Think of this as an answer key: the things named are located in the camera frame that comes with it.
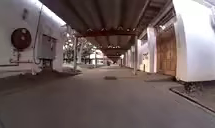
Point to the brown dirt strip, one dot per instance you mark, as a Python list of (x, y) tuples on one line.
[(208, 95), (28, 80)]

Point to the concrete kerb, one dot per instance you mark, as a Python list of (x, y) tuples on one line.
[(195, 99)]

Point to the white building with wooden door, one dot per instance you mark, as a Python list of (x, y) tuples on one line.
[(198, 43)]

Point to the grey concrete path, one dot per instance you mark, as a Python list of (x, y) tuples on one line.
[(95, 100)]

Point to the group of trees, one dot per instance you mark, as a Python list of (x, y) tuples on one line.
[(81, 46)]

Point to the overhead concrete canopy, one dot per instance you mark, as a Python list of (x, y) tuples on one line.
[(108, 16)]

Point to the white building with round fan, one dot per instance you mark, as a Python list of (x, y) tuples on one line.
[(8, 16)]

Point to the manhole cover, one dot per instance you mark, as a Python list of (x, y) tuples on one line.
[(110, 77)]

